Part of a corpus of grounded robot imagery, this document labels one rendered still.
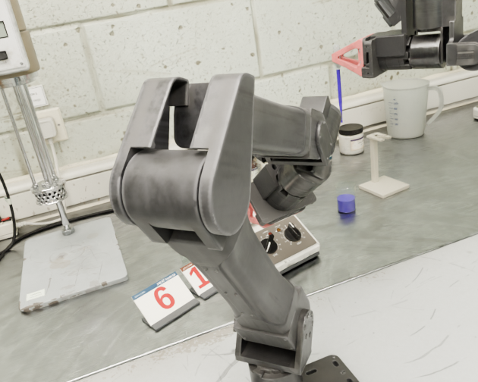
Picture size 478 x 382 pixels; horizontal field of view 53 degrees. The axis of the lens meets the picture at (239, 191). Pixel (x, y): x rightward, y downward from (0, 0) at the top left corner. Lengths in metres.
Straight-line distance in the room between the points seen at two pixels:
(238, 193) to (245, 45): 1.04
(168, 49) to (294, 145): 0.84
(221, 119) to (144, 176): 0.07
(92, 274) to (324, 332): 0.47
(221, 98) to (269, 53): 1.05
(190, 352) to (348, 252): 0.35
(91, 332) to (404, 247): 0.57
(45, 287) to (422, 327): 0.67
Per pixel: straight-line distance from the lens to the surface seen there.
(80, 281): 0.98
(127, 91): 1.31
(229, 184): 0.35
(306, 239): 0.90
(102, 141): 1.33
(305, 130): 0.54
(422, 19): 0.87
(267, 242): 0.85
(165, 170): 0.35
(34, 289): 1.02
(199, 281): 0.87
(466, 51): 0.84
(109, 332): 0.84
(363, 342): 0.73
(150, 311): 0.83
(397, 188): 1.15
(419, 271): 0.88
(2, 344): 0.92
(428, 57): 0.88
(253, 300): 0.48
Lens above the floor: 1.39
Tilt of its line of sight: 24 degrees down
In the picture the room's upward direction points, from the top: 9 degrees counter-clockwise
